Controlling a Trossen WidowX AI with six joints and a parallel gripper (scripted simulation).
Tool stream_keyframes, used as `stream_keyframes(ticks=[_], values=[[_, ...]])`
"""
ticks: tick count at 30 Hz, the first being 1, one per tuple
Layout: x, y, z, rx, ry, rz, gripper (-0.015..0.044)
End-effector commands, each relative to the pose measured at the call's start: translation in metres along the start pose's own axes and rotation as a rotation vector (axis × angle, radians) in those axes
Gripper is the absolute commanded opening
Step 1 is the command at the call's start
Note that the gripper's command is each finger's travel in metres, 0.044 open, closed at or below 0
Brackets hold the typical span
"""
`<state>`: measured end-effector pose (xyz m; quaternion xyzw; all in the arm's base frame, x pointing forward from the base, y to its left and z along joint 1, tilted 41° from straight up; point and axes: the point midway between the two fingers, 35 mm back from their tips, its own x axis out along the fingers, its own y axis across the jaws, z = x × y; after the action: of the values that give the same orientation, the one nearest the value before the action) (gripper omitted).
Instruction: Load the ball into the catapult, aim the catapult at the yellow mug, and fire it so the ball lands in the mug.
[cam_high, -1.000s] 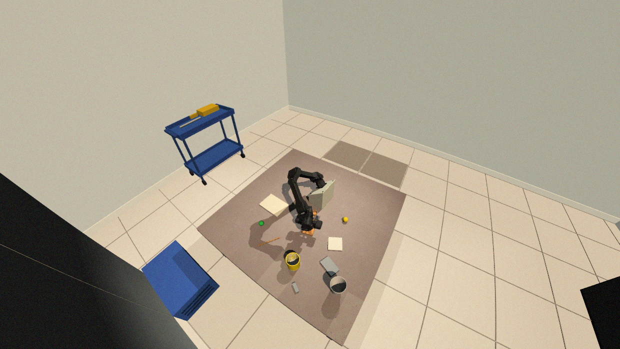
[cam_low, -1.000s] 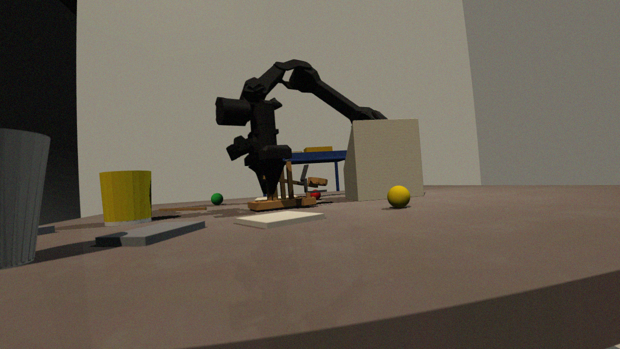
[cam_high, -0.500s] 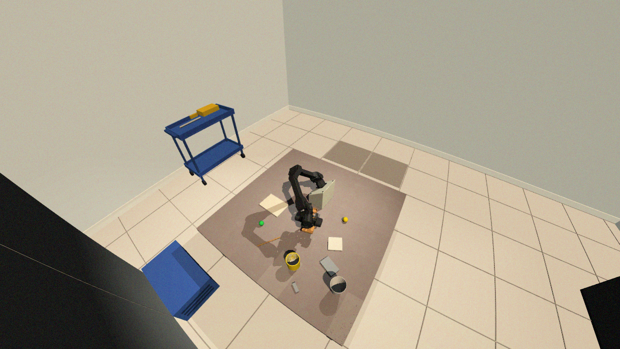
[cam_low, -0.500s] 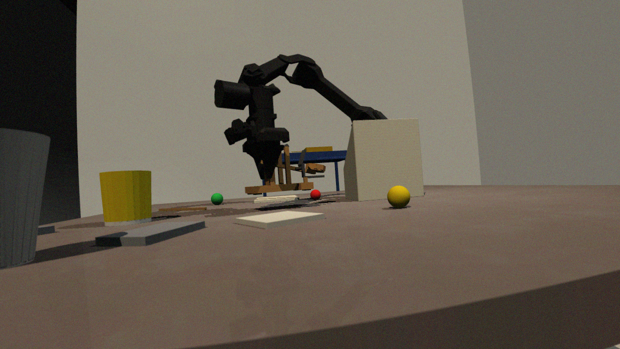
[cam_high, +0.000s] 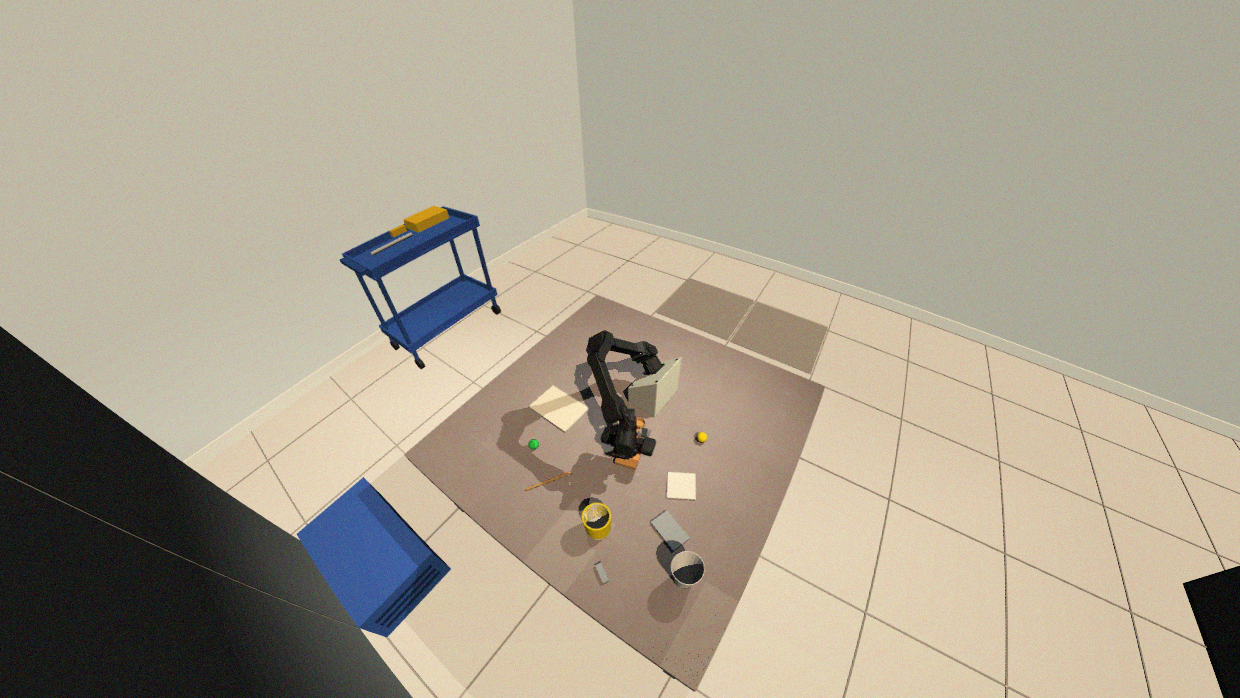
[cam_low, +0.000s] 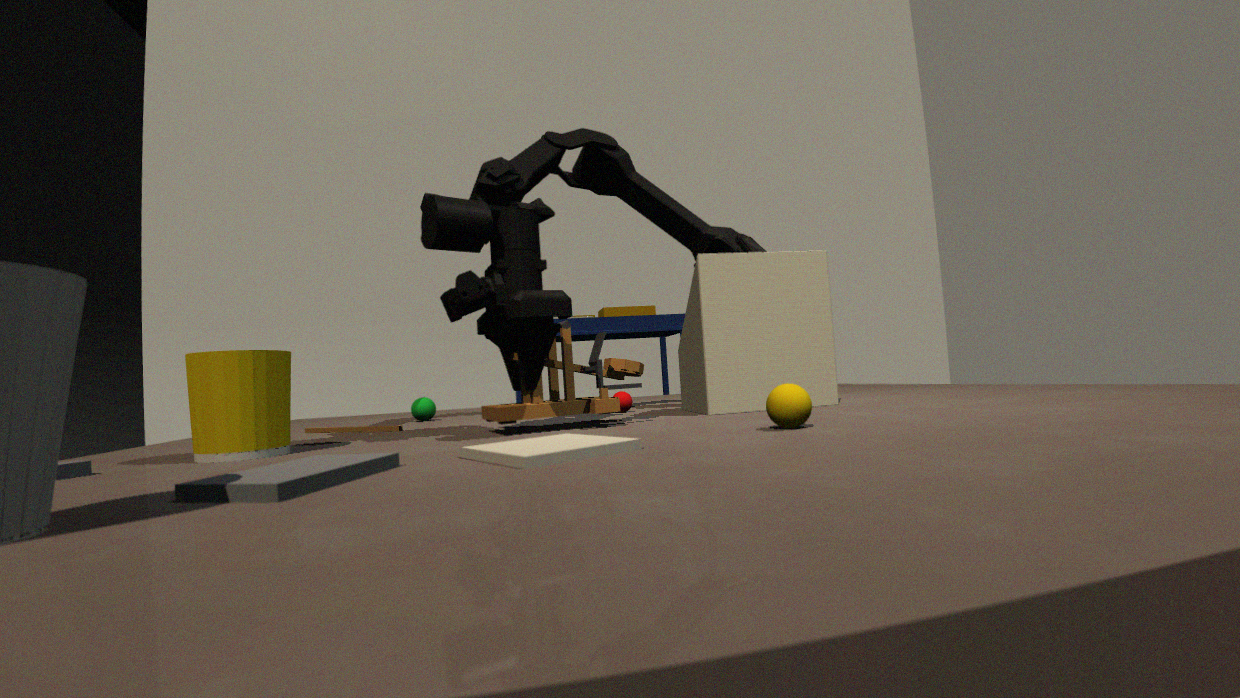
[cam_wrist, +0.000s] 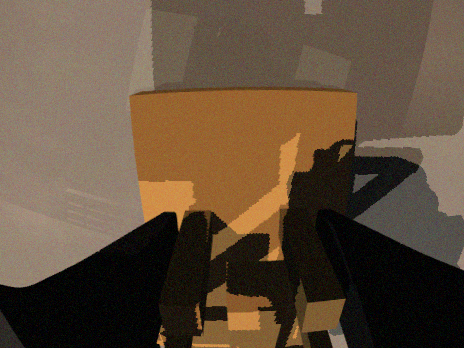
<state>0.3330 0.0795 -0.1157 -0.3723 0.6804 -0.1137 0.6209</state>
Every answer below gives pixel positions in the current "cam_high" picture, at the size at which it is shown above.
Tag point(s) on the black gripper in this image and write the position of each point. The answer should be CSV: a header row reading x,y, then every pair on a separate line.
x,y
643,446

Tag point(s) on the yellow cup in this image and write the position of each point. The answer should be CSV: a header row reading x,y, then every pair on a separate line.
x,y
596,518

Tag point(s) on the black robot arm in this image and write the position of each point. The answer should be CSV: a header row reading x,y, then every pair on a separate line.
x,y
612,406

